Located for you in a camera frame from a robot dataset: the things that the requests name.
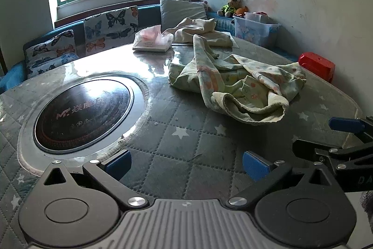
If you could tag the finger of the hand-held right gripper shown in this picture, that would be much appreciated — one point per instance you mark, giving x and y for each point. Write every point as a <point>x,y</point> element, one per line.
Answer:
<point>346,124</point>
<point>314,149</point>

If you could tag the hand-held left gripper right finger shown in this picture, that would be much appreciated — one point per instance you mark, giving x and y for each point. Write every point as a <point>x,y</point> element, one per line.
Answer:
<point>256,166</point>

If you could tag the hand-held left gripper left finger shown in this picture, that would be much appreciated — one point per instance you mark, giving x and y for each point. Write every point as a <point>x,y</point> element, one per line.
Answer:
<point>118,164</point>

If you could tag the green patterned baby garment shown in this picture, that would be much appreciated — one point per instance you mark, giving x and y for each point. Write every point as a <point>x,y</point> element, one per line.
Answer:
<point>233,74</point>

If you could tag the teddy bear in green clothes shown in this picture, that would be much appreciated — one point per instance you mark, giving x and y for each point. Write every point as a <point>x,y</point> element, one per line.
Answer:
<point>230,8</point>

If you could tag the round black induction cooktop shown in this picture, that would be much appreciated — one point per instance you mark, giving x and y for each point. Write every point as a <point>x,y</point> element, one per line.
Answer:
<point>84,114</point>

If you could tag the grey quilted star table cover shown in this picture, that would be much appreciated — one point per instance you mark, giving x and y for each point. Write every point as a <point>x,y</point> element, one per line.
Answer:
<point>180,149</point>

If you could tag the red plastic stool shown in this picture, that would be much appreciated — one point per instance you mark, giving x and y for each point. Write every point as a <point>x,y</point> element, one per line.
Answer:
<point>316,63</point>

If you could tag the clear plastic storage box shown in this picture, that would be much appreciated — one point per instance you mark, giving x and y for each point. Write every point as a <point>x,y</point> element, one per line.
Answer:
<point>256,31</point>

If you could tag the large butterfly print cushion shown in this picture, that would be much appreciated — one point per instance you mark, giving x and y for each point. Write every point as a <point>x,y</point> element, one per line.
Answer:
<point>110,30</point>

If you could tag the blue sofa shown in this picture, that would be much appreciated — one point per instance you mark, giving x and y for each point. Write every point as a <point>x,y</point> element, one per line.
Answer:
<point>8,81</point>

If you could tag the beige garment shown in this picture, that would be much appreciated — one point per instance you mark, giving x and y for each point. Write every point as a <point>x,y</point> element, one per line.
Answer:
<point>204,33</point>

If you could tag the orange plush toy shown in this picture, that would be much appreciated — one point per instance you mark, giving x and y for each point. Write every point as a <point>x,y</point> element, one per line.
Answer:
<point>242,11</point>

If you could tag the grey pillow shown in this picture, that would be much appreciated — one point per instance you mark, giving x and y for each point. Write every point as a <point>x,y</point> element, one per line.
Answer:
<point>180,12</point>

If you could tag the pink plush toy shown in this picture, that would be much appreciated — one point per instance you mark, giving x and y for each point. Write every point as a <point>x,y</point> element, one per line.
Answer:
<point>206,6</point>

